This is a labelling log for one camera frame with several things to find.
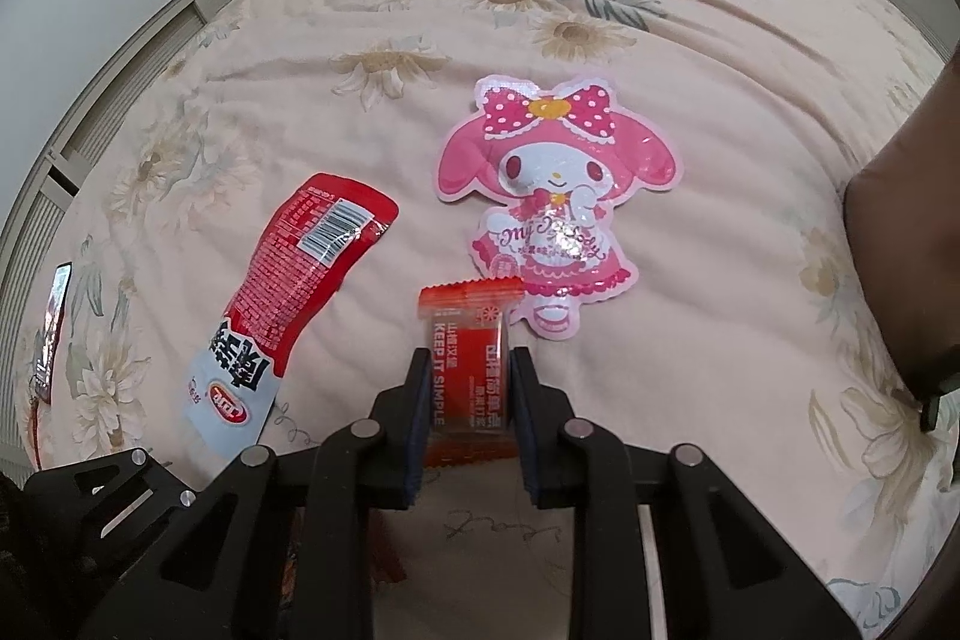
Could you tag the smartphone on bed edge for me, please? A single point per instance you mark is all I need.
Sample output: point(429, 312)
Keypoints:
point(46, 344)

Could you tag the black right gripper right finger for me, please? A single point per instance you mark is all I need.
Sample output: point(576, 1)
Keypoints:
point(571, 463)

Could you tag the red white snack pouch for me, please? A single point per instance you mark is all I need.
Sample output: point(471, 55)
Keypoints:
point(300, 261)

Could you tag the pink My Melody snack pouch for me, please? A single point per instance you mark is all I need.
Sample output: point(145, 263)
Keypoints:
point(555, 163)

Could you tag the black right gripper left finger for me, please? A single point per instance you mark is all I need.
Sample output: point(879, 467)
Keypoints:
point(375, 463)

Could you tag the white radiator cover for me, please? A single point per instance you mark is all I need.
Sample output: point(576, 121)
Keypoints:
point(77, 144)

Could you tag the small red candy packet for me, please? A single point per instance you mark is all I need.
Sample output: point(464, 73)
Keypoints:
point(469, 344)

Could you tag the floral beige bedspread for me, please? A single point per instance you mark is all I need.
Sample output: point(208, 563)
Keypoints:
point(746, 332)

